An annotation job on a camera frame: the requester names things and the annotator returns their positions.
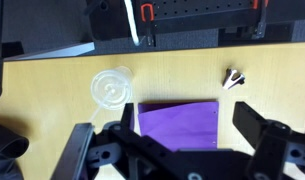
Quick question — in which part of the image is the clear drinking straw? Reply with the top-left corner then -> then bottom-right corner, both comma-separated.
87,88 -> 115,125

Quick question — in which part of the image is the black block device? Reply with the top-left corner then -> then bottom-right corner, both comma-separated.
85,0 -> 133,42

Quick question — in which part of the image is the black perforated board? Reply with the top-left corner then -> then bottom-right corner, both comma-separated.
131,0 -> 305,35

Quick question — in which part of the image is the purple cloth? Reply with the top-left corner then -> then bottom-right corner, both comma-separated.
137,100 -> 220,153

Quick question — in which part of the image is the clear plastic cup with lid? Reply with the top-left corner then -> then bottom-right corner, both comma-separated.
90,65 -> 135,111

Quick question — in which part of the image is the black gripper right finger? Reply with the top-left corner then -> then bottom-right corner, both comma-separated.
232,101 -> 305,180

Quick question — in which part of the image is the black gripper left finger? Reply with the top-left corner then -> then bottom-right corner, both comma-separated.
51,102 -> 137,180

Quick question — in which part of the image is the grey metal strip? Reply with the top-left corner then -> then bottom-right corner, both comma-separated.
5,41 -> 96,62

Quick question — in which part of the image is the white cable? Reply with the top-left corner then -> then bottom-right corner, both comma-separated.
123,0 -> 141,46

